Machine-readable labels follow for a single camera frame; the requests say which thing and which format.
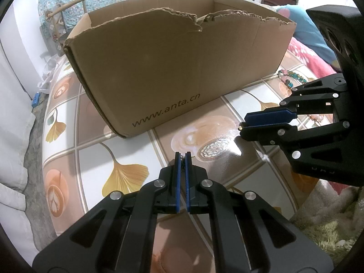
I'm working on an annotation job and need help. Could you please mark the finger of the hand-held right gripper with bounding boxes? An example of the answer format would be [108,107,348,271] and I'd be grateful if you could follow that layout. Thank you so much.
[244,73,349,127]
[239,120,364,182]

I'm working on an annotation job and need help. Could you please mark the pale pink bead bracelet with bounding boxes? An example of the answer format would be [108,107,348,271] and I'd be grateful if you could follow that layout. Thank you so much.
[277,69,326,121]

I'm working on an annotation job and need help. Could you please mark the multicolour glass bead bracelet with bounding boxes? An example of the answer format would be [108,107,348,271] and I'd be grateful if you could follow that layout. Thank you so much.
[280,70,310,90]

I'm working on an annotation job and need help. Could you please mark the teal plush pillow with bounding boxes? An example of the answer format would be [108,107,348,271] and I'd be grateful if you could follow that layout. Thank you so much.
[274,4,339,60]

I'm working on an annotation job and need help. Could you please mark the white fluffy blanket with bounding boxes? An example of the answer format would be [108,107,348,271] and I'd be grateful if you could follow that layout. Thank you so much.
[296,176,364,228]

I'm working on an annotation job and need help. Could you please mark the clear plastic bag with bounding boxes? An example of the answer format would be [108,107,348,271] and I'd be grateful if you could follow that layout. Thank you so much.
[38,55,61,93]

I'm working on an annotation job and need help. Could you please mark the brown cardboard box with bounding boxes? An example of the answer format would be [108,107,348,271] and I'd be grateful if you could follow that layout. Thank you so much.
[63,0,297,139]

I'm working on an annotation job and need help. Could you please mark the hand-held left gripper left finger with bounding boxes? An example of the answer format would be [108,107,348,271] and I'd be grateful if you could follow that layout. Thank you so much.
[32,152,182,273]

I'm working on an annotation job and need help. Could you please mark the green shaggy rug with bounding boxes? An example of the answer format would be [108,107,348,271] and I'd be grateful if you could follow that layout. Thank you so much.
[290,207,364,265]

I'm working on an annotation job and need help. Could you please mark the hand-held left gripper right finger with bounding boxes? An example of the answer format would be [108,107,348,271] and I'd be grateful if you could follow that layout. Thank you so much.
[186,152,334,273]

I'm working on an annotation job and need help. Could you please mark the white curtain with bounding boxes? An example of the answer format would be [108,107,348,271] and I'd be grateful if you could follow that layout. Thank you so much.
[0,6,46,251]

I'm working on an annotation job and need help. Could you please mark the pink floral blanket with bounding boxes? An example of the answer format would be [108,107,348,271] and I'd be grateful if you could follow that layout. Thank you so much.
[286,37,346,83]

